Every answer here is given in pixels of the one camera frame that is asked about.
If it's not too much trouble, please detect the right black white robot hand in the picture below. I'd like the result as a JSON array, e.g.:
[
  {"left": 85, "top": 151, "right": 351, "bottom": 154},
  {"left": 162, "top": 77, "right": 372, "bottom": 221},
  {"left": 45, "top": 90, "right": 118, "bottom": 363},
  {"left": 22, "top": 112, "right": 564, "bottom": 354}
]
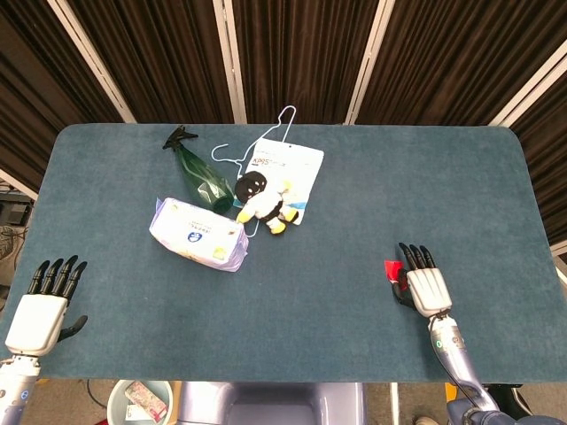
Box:
[{"left": 391, "top": 242, "right": 454, "bottom": 318}]

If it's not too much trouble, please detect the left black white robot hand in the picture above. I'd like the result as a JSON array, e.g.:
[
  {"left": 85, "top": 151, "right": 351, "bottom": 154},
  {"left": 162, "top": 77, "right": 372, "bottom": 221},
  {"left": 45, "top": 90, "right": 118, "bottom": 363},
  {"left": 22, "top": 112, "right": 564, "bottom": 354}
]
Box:
[{"left": 4, "top": 255, "right": 89, "bottom": 356}]

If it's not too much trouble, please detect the white KP95 mask package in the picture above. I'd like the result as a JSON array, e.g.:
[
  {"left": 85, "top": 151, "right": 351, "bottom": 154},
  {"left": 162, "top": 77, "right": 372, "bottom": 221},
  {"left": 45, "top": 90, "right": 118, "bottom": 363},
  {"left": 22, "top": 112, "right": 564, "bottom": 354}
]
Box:
[{"left": 238, "top": 137, "right": 325, "bottom": 227}]

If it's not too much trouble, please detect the light blue wire hanger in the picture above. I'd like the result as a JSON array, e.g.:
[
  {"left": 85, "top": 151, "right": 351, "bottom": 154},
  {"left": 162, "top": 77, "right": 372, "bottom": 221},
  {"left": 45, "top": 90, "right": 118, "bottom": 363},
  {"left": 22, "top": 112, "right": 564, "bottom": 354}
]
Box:
[{"left": 210, "top": 104, "right": 297, "bottom": 239}]

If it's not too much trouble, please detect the green spray bottle black nozzle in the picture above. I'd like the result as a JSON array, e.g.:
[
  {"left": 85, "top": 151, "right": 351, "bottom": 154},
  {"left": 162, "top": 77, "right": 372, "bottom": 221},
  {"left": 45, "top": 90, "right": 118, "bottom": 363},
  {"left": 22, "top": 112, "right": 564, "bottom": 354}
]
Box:
[{"left": 161, "top": 125, "right": 236, "bottom": 214}]

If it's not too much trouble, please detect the black white plush toy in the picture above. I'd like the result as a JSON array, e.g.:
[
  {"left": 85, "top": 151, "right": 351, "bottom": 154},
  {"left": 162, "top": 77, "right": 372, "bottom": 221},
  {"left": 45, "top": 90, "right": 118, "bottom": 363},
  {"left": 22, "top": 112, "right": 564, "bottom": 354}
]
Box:
[{"left": 233, "top": 171, "right": 299, "bottom": 236}]

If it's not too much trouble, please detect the lavender robot torso base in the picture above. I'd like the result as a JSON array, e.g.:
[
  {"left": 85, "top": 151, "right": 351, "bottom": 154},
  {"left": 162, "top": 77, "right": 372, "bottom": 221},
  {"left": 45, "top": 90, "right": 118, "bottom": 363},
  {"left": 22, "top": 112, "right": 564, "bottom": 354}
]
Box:
[{"left": 176, "top": 381, "right": 369, "bottom": 425}]

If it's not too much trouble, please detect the blue felt table mat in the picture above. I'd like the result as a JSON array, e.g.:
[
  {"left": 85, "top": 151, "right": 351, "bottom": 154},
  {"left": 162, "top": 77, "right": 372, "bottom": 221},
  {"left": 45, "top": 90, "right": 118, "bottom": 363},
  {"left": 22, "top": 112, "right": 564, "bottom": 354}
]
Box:
[{"left": 3, "top": 122, "right": 561, "bottom": 384}]

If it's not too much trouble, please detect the white partition post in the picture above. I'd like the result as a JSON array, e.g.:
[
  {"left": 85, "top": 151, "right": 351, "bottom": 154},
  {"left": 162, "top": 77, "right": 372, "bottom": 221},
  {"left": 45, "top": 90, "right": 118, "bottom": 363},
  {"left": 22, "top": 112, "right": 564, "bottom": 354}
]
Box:
[
  {"left": 212, "top": 0, "right": 248, "bottom": 126},
  {"left": 488, "top": 39, "right": 567, "bottom": 128},
  {"left": 344, "top": 0, "right": 397, "bottom": 127},
  {"left": 46, "top": 0, "right": 136, "bottom": 125}
]

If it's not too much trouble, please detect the pink patterned box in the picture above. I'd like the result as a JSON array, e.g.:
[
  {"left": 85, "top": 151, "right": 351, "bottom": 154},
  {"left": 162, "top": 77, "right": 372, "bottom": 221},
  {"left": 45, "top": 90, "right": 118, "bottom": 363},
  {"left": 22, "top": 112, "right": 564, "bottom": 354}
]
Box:
[{"left": 123, "top": 381, "right": 169, "bottom": 417}]

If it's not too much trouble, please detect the lavender wet wipes pack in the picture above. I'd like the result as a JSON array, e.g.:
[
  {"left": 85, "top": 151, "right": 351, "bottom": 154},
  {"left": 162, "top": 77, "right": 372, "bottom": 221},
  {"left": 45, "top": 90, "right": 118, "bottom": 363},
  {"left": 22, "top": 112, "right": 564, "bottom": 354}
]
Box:
[{"left": 148, "top": 197, "right": 251, "bottom": 274}]

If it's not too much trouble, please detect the white table leg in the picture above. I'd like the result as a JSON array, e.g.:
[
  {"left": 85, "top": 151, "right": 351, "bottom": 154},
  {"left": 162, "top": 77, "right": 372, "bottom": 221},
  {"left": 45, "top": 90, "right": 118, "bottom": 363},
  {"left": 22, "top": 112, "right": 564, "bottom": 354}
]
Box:
[{"left": 389, "top": 382, "right": 401, "bottom": 425}]

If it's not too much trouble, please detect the white round bucket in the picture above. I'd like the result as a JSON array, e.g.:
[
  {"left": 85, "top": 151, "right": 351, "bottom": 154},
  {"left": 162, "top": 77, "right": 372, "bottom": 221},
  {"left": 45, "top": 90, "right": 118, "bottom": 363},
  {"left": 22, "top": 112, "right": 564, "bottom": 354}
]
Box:
[{"left": 107, "top": 379, "right": 175, "bottom": 425}]

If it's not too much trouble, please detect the black equipment box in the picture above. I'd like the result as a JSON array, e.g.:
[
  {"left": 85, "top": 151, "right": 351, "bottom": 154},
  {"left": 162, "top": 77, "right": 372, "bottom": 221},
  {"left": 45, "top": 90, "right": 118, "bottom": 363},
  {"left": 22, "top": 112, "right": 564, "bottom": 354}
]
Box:
[{"left": 0, "top": 201, "right": 35, "bottom": 228}]

